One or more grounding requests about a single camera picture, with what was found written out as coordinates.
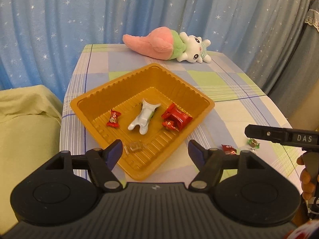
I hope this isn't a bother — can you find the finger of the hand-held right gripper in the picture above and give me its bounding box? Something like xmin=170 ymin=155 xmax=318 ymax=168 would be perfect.
xmin=244 ymin=124 xmax=283 ymax=143

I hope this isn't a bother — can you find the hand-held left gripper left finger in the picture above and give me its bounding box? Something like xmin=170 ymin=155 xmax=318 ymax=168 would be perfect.
xmin=27 ymin=139 xmax=124 ymax=193

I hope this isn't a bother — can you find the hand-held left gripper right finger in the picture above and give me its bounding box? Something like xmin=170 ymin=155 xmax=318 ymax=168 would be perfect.
xmin=188 ymin=140 xmax=283 ymax=193

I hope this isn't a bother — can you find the yellow candy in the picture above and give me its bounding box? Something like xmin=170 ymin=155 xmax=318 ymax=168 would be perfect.
xmin=125 ymin=141 xmax=148 ymax=154

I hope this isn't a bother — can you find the red and brown candy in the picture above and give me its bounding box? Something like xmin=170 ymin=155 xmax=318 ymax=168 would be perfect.
xmin=221 ymin=144 xmax=237 ymax=155

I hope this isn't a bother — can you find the small red candy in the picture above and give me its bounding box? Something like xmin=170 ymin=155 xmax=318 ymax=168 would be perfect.
xmin=107 ymin=110 xmax=121 ymax=128

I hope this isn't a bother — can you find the wide red candy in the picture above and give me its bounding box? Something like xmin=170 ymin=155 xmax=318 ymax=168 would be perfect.
xmin=162 ymin=120 xmax=178 ymax=130

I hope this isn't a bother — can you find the silver and green snack packet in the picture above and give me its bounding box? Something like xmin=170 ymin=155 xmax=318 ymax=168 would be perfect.
xmin=128 ymin=99 xmax=161 ymax=135

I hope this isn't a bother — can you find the orange plastic tray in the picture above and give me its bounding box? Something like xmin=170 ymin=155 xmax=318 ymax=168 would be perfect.
xmin=70 ymin=63 xmax=215 ymax=181

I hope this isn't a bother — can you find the person's right hand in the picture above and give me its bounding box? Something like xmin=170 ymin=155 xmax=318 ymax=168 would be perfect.
xmin=296 ymin=154 xmax=319 ymax=201

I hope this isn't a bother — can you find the checked tablecloth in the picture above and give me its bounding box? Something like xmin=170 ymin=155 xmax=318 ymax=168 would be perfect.
xmin=59 ymin=43 xmax=303 ymax=187

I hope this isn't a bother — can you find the grey curtain with lace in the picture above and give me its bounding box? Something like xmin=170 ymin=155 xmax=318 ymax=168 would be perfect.
xmin=245 ymin=0 xmax=319 ymax=130

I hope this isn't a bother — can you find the light green sofa cover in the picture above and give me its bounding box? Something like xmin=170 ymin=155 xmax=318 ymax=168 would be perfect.
xmin=0 ymin=85 xmax=64 ymax=229

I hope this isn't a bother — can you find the red and white cloth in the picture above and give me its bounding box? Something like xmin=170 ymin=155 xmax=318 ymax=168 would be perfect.
xmin=287 ymin=221 xmax=319 ymax=239

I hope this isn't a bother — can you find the pink and white plush toy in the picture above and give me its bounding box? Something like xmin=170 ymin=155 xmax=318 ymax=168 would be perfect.
xmin=122 ymin=27 xmax=212 ymax=64

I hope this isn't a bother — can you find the blue starry curtain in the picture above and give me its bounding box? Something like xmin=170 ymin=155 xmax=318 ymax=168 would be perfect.
xmin=0 ymin=0 xmax=312 ymax=102

